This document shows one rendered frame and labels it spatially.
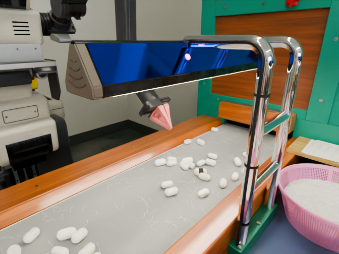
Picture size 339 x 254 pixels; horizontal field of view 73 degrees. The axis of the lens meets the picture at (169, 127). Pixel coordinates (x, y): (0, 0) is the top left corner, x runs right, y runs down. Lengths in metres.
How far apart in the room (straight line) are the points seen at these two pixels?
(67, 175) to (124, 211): 0.21
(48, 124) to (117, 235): 0.66
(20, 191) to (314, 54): 0.98
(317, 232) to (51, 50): 2.44
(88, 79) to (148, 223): 0.35
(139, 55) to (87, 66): 0.09
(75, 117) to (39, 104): 1.68
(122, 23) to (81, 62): 0.45
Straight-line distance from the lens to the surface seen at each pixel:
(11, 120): 1.07
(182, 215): 0.56
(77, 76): 0.33
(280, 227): 0.68
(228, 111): 1.01
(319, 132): 0.98
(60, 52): 2.61
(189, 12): 2.24
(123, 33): 0.76
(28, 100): 1.08
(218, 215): 0.53
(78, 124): 2.78
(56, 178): 0.70
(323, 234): 0.64
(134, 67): 0.35
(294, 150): 0.85
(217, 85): 1.11
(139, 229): 0.53
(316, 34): 0.95
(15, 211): 0.64
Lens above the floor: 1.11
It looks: 21 degrees down
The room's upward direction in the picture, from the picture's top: straight up
